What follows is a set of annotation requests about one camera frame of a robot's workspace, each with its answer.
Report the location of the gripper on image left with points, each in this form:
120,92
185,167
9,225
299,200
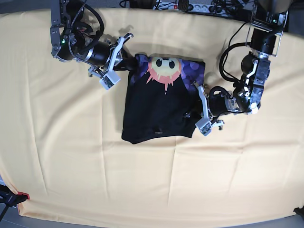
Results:
105,57

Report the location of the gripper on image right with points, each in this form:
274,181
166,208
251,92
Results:
211,104

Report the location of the black T-shirt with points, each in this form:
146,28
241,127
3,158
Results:
158,93

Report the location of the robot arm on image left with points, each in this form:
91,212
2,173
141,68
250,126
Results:
75,33

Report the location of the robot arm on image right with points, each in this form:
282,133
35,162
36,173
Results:
268,18

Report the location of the white power strip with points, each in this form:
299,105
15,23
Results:
195,6

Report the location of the black power adapter box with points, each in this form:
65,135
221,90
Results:
243,15

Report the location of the yellow table cloth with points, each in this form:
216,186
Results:
60,142

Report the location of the black clamp at right edge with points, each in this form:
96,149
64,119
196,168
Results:
299,211

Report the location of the black red table clamp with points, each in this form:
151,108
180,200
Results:
10,199

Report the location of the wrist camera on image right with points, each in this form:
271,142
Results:
204,126

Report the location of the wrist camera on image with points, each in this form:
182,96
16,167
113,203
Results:
204,126
109,79

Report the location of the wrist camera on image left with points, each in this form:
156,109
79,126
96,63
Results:
109,79

